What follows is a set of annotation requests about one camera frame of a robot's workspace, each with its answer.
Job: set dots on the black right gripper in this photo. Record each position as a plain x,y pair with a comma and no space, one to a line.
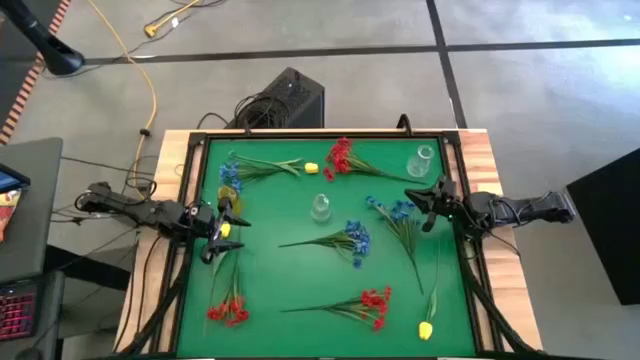
447,202

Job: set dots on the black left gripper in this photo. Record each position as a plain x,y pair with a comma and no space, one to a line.
202,222

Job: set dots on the yellow tulip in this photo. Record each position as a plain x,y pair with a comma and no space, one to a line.
425,330
311,168
225,230

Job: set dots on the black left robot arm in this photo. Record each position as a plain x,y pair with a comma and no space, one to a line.
125,207

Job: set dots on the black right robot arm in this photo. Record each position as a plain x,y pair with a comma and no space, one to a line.
520,207

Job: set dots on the yellow glass vase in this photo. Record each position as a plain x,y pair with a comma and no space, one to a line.
226,192

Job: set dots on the clear round textured glass vase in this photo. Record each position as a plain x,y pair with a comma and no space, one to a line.
419,165

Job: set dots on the clear ribbed glass vase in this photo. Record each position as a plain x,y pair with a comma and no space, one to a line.
320,207

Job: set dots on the black curved clamp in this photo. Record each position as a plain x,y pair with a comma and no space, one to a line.
400,124

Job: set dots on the green table mat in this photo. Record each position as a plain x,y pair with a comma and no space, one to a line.
300,280

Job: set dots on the black computer tower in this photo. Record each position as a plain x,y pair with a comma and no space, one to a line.
295,97

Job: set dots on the large black cabinet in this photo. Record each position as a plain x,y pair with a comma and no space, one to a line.
610,225

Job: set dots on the black desk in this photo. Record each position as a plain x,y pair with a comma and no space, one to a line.
35,225

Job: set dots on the colourful snack bag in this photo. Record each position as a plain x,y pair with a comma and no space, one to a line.
7,210

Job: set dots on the computer monitor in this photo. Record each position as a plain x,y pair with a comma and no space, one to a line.
10,180

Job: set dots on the backlit keyboard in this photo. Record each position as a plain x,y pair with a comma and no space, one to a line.
17,315

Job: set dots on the black computer mouse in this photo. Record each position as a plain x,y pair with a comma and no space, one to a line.
30,355

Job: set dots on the orange black striped floor strip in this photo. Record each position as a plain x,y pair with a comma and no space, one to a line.
20,105

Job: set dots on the black floor stand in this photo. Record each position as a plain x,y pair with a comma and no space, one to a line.
55,52

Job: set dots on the black table frame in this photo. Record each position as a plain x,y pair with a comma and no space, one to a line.
350,134

